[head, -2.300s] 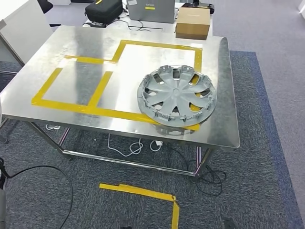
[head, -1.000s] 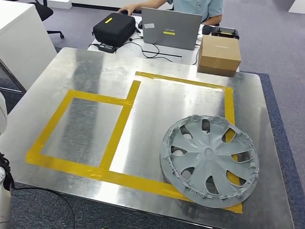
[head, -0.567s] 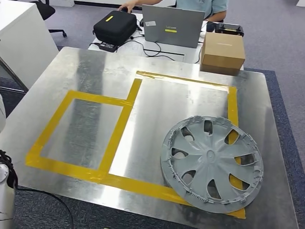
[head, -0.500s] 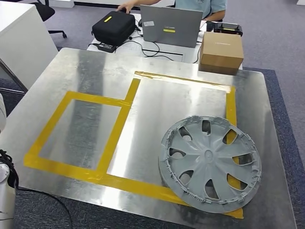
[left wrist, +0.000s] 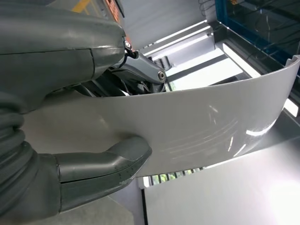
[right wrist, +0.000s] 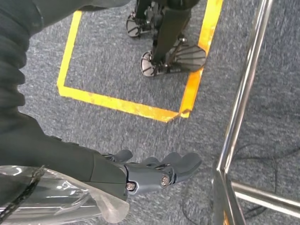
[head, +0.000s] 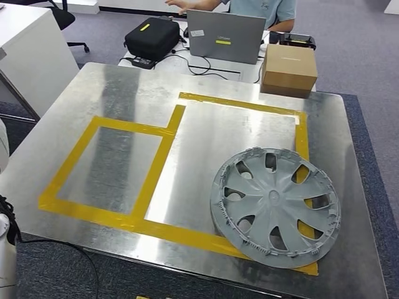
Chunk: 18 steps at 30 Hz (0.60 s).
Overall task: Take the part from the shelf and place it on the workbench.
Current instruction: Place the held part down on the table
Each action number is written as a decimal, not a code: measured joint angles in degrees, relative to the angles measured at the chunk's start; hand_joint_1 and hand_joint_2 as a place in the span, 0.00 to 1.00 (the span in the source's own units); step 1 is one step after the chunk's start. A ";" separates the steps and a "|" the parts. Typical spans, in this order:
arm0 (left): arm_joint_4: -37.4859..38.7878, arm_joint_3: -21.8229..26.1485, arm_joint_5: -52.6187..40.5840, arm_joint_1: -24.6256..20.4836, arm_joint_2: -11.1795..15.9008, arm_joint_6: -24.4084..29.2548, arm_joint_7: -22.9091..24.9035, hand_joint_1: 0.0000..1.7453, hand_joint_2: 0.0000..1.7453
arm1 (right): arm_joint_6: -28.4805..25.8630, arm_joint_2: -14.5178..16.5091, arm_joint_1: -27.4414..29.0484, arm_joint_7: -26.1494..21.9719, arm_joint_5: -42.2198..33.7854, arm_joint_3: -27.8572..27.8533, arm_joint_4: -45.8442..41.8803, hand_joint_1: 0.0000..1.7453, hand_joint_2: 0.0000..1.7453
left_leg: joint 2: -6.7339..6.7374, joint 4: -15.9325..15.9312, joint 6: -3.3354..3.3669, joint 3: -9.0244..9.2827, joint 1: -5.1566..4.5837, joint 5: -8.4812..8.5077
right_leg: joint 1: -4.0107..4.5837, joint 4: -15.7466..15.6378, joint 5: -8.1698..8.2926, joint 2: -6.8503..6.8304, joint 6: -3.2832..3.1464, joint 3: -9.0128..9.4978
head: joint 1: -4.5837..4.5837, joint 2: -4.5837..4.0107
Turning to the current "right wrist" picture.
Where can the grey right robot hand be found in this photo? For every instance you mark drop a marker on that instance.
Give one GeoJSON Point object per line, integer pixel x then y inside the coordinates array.
{"type": "Point", "coordinates": [70, 161]}

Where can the steel workbench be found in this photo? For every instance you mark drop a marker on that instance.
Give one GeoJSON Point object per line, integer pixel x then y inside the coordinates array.
{"type": "Point", "coordinates": [243, 84]}

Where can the clear plastic film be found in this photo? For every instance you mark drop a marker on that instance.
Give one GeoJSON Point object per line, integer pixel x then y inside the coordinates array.
{"type": "Point", "coordinates": [58, 202]}

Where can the yellow floor tape square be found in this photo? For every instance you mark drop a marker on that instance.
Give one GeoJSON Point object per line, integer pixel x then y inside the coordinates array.
{"type": "Point", "coordinates": [117, 104]}

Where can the grey sleeved right robot arm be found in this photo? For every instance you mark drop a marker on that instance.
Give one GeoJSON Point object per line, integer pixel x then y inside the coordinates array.
{"type": "Point", "coordinates": [11, 77]}

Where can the black robot foot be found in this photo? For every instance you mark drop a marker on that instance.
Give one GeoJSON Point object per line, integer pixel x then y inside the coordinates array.
{"type": "Point", "coordinates": [190, 57]}
{"type": "Point", "coordinates": [132, 26]}

